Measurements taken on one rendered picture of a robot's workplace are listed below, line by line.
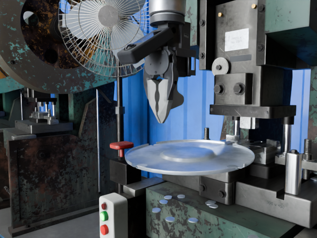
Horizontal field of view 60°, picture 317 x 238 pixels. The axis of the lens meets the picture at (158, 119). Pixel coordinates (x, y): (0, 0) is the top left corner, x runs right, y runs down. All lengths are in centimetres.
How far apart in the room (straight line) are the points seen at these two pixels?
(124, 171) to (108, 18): 80
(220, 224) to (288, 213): 15
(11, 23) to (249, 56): 141
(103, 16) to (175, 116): 143
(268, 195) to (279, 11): 41
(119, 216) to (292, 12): 66
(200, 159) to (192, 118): 188
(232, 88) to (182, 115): 178
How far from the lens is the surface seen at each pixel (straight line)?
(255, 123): 83
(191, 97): 246
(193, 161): 58
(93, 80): 197
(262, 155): 79
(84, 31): 151
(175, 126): 261
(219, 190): 73
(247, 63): 77
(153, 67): 56
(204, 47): 81
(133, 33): 143
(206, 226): 71
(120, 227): 83
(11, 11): 185
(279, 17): 69
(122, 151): 92
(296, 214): 68
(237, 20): 80
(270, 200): 70
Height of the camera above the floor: 92
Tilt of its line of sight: 5 degrees down
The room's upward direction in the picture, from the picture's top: straight up
